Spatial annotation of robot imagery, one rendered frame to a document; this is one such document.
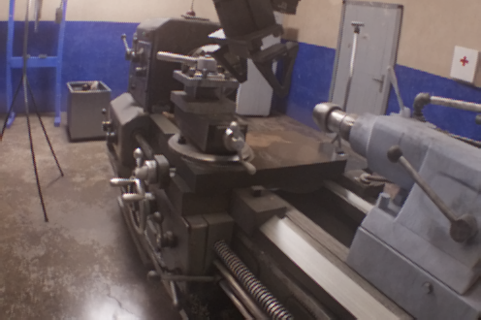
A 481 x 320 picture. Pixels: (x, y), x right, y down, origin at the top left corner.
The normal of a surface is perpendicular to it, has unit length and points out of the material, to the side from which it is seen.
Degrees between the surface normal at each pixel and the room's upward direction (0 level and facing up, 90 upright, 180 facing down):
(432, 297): 90
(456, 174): 82
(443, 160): 82
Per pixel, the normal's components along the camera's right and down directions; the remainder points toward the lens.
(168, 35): 0.49, 0.33
